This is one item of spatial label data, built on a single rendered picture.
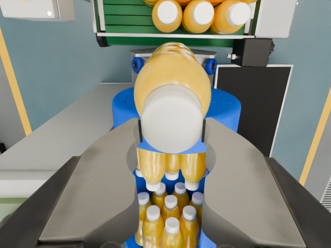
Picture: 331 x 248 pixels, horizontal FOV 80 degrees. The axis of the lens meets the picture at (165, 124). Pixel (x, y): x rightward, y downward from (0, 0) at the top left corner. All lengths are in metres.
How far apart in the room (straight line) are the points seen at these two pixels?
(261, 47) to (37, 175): 0.64
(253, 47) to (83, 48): 1.29
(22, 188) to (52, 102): 1.29
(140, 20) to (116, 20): 0.07
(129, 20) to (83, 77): 1.09
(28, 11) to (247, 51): 0.48
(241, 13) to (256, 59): 0.16
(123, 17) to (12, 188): 0.53
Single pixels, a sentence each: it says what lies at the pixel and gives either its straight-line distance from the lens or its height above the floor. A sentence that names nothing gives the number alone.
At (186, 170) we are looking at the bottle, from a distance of 0.51.
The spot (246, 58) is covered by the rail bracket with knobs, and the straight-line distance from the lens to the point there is 0.57.
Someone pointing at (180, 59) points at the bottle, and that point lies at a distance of 0.16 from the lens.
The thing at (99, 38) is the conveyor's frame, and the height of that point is 0.90.
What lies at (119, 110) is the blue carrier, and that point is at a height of 1.18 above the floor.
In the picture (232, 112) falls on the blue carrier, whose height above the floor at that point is 1.19.
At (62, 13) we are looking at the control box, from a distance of 0.52.
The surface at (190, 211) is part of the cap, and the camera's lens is 0.64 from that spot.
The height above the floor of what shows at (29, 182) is 1.15.
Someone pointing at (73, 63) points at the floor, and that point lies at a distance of 1.69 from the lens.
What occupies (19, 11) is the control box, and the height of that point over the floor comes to 1.10.
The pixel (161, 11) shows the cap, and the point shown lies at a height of 1.09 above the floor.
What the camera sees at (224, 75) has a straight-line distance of 1.46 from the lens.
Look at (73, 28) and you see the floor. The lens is 1.66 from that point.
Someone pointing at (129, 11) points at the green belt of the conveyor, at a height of 0.90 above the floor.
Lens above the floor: 1.53
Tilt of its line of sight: 66 degrees down
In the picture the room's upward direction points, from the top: 180 degrees counter-clockwise
